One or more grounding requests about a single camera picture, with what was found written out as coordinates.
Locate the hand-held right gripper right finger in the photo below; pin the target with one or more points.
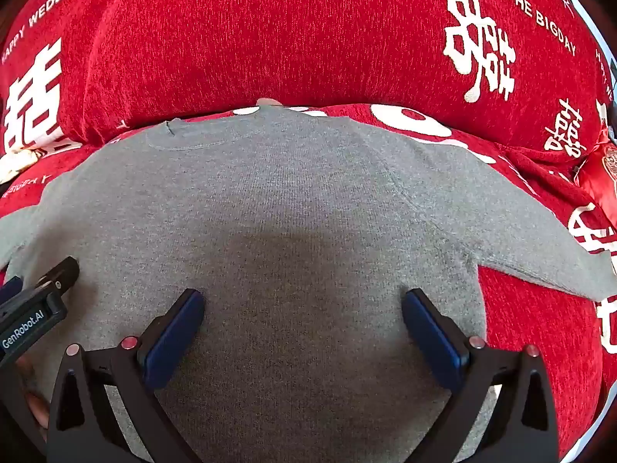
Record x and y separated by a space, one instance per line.
429 337

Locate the person's left hand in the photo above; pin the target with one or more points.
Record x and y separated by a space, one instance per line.
36 407

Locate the red satin cushion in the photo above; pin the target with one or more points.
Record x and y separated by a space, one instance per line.
602 178

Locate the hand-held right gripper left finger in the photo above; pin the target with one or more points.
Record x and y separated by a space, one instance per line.
173 337

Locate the cream cloth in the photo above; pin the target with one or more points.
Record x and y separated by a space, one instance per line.
14 164

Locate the grey knit sweater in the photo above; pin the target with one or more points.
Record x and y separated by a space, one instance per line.
289 202

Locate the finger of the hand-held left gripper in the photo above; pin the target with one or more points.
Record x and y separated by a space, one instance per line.
9 289
58 275

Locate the red printed blanket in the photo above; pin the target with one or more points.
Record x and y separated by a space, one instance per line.
289 33

